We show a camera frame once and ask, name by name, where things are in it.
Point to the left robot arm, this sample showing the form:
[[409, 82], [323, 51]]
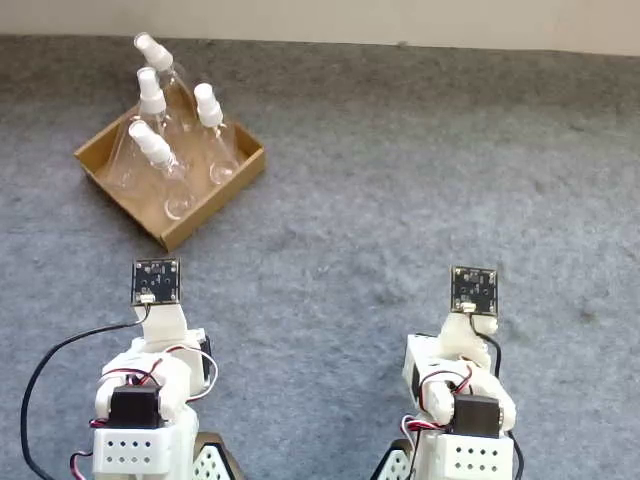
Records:
[[150, 440]]

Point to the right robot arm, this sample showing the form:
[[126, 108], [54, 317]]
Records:
[[465, 450]]

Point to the cardboard box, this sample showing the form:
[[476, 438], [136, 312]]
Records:
[[200, 215]]

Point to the clear spray bottle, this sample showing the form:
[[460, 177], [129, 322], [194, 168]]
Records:
[[212, 120], [160, 155], [165, 65], [150, 100]]

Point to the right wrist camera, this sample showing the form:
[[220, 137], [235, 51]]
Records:
[[474, 290]]

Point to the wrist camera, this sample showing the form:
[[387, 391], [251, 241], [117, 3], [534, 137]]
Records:
[[156, 282], [474, 290]]

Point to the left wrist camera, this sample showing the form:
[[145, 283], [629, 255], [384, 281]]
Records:
[[156, 282]]

